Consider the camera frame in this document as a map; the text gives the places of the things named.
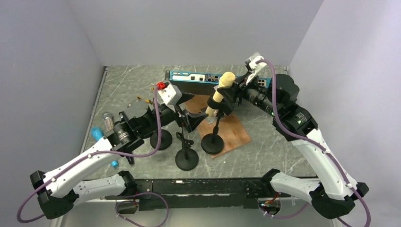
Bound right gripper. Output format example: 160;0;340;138
218;70;281;117

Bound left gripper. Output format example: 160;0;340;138
140;91;209;136

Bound yellow foam microphone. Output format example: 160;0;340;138
205;71;236;117

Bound shock mount desk stand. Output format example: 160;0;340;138
149;129;173;150

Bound clip desk mic stand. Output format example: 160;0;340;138
175;132;199;171

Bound silver mesh glitter microphone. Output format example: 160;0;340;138
102;112;114;131

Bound blue foam microphone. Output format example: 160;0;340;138
90;126;119;168

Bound black handheld microphone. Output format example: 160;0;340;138
126;156;135;165

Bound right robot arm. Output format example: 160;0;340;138
260;74;369;219

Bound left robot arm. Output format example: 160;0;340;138
30;101;207;219

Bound wooden board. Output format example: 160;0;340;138
184;95;252;158

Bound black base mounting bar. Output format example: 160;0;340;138
105;177;292;211

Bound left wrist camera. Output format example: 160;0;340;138
156;82;182;109

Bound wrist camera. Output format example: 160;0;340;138
156;82;182;109
245;52;267;85

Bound blue network switch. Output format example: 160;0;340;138
165;70;272;96

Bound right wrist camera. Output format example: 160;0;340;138
245;52;267;85

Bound yellow handled pliers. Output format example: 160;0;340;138
137;96;152;104

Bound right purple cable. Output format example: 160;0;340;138
255;59;372;227

